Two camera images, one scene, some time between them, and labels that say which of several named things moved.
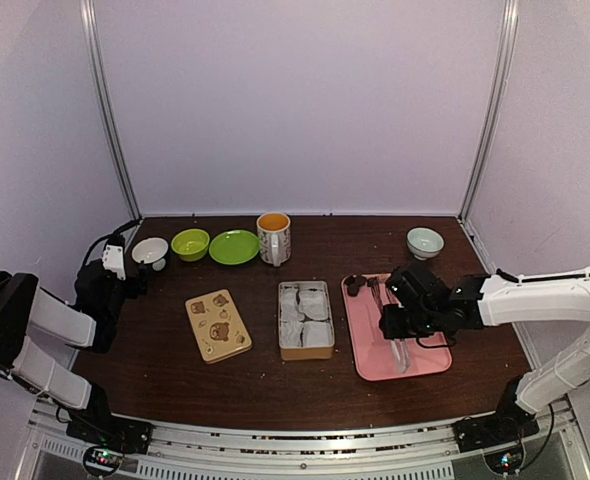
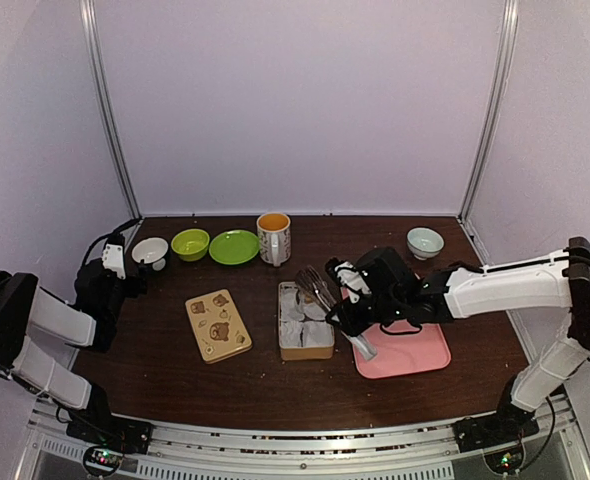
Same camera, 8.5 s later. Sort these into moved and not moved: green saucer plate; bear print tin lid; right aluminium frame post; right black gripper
Moved: right black gripper
Not moved: bear print tin lid; green saucer plate; right aluminium frame post
